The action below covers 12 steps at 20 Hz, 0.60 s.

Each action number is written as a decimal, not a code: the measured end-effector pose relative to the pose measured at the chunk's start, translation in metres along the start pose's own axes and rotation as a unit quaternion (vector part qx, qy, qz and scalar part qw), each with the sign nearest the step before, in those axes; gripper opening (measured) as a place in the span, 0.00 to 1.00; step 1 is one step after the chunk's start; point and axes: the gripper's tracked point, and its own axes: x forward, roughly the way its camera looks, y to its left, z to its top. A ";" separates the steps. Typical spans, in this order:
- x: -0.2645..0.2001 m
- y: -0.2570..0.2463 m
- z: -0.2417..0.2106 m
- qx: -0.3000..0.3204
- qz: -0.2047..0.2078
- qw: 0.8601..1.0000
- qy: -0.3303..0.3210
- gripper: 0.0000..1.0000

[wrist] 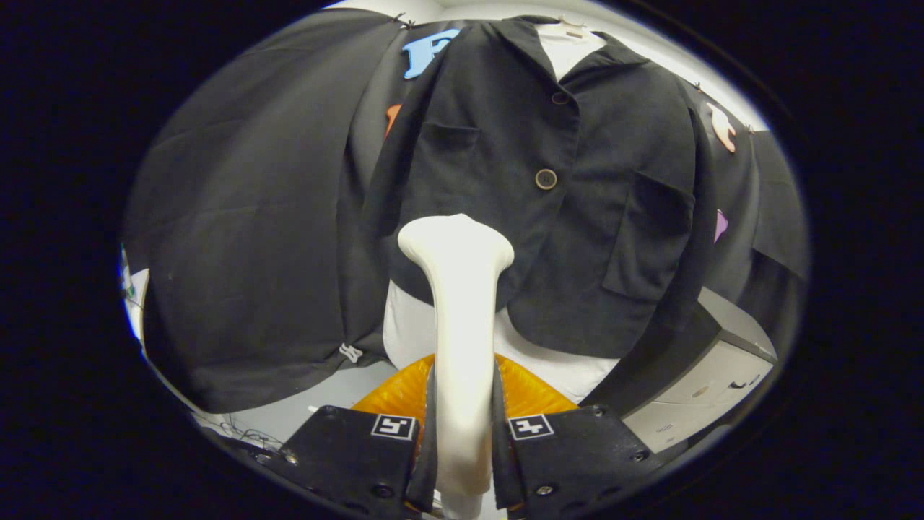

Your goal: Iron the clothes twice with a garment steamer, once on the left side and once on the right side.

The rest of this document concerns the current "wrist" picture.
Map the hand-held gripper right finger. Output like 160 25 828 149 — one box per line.
493 354 665 519

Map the grey cabinet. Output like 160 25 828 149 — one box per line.
581 287 779 454

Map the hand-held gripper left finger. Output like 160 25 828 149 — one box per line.
278 354 440 520

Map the white garment steamer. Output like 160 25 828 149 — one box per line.
397 214 515 517

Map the black jacket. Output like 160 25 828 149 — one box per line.
359 16 719 362

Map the white mannequin torso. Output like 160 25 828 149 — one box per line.
383 20 623 405

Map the tangle of black cables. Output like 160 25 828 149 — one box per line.
195 412 286 452

